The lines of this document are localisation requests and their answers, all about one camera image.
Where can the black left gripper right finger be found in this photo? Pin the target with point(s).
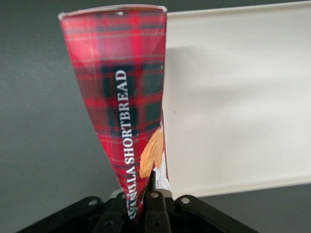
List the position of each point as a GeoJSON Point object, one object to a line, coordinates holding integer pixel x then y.
{"type": "Point", "coordinates": [156, 213]}

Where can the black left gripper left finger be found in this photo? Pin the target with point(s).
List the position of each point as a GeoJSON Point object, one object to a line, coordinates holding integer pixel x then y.
{"type": "Point", "coordinates": [114, 218]}

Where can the red tartan shortbread cookie box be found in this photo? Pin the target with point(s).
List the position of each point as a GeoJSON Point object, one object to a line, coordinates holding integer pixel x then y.
{"type": "Point", "coordinates": [121, 85]}

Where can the white plastic tray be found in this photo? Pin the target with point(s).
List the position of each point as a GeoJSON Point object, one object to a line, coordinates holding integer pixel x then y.
{"type": "Point", "coordinates": [238, 102]}

